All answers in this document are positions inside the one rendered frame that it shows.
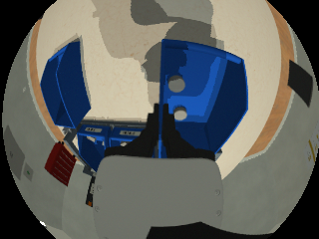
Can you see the blue bin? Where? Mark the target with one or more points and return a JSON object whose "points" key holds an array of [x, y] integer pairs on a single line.
{"points": [[65, 97], [215, 95], [93, 152], [123, 133]]}

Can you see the black storage case with orange latches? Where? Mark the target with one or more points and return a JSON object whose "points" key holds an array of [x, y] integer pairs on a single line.
{"points": [[89, 200]]}

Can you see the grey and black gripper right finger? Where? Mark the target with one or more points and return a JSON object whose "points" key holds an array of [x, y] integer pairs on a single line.
{"points": [[176, 146]]}

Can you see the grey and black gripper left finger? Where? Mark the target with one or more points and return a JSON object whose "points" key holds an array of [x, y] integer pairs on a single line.
{"points": [[143, 145]]}

